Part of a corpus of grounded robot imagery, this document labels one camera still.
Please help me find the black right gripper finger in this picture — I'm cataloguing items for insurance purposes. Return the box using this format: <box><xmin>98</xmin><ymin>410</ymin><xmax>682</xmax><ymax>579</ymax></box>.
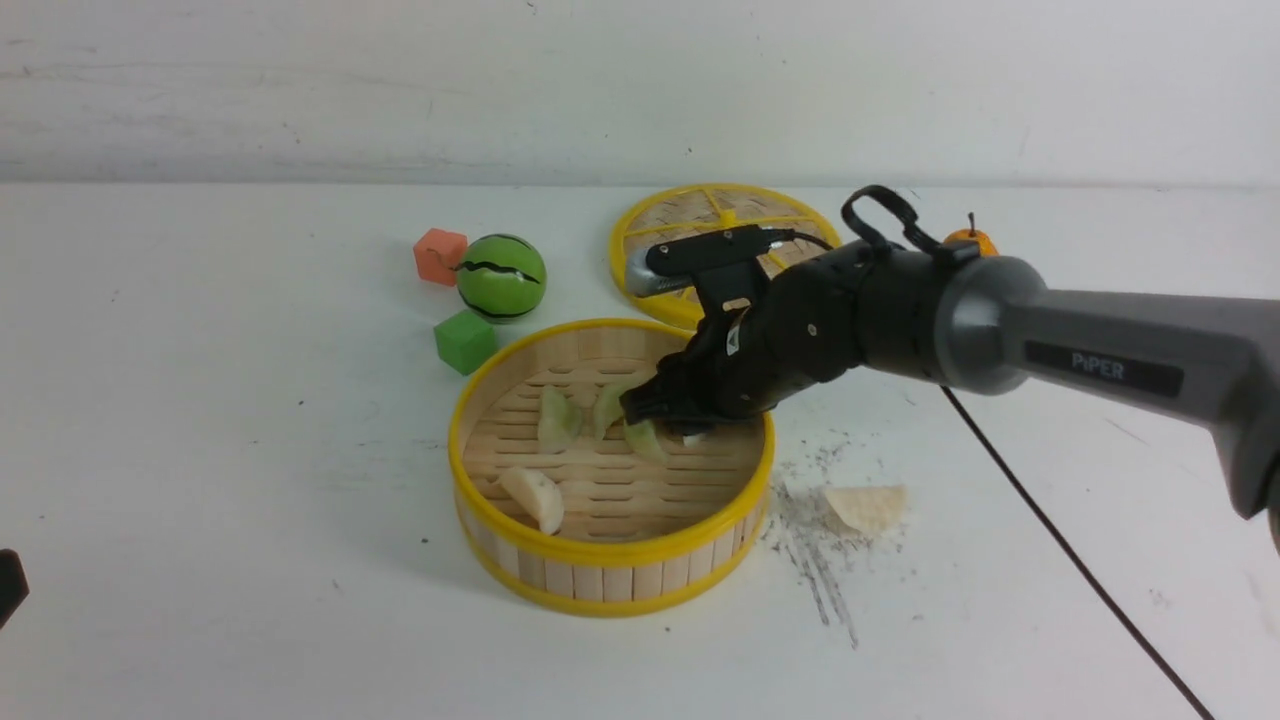
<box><xmin>620</xmin><ymin>386</ymin><xmax>701</xmax><ymax>437</ymax></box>

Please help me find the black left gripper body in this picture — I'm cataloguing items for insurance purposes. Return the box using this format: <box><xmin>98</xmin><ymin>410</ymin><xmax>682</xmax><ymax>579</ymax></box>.
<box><xmin>0</xmin><ymin>550</ymin><xmax>29</xmax><ymax>628</ymax></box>

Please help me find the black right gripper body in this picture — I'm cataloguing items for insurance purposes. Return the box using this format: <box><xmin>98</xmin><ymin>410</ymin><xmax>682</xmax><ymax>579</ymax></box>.
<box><xmin>655</xmin><ymin>310</ymin><xmax>801</xmax><ymax>425</ymax></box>

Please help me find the pale green dumpling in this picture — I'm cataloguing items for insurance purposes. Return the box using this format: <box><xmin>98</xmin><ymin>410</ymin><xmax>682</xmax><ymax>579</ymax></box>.
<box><xmin>538</xmin><ymin>386</ymin><xmax>584</xmax><ymax>454</ymax></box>
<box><xmin>591</xmin><ymin>380</ymin><xmax>635</xmax><ymax>441</ymax></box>
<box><xmin>623</xmin><ymin>420</ymin><xmax>668</xmax><ymax>465</ymax></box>

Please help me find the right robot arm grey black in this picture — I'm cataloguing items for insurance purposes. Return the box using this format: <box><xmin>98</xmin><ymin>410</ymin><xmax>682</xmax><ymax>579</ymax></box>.
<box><xmin>621</xmin><ymin>243</ymin><xmax>1279</xmax><ymax>527</ymax></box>

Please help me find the bamboo steamer tray yellow rim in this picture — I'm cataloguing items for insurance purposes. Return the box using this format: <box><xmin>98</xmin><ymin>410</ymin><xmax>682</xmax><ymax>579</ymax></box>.
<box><xmin>447</xmin><ymin>318</ymin><xmax>776</xmax><ymax>618</ymax></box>

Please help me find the woven bamboo steamer lid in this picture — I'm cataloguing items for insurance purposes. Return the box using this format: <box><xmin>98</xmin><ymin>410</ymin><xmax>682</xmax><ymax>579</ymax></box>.
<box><xmin>608</xmin><ymin>183</ymin><xmax>842</xmax><ymax>331</ymax></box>

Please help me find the green foam cube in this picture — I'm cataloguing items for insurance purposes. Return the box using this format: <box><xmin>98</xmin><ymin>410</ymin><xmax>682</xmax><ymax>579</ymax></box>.
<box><xmin>433</xmin><ymin>309</ymin><xmax>499</xmax><ymax>375</ymax></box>

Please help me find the green toy watermelon ball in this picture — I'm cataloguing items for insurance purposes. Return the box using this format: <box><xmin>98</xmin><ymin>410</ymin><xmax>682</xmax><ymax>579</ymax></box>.
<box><xmin>456</xmin><ymin>234</ymin><xmax>548</xmax><ymax>322</ymax></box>

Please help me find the orange yellow toy pear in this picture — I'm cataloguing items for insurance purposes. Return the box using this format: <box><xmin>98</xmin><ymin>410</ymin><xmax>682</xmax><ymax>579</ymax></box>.
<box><xmin>943</xmin><ymin>211</ymin><xmax>998</xmax><ymax>258</ymax></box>

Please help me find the orange foam cube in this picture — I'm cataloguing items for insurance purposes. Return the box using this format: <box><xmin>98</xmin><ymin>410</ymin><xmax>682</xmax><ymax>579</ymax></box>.
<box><xmin>413</xmin><ymin>228</ymin><xmax>470</xmax><ymax>287</ymax></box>

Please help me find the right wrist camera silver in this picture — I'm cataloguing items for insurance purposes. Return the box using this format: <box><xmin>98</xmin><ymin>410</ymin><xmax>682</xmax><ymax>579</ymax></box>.
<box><xmin>625</xmin><ymin>225</ymin><xmax>791</xmax><ymax>299</ymax></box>

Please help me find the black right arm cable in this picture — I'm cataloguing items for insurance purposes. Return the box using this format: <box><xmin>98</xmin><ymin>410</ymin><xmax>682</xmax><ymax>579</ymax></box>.
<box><xmin>774</xmin><ymin>184</ymin><xmax>1216</xmax><ymax>720</ymax></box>

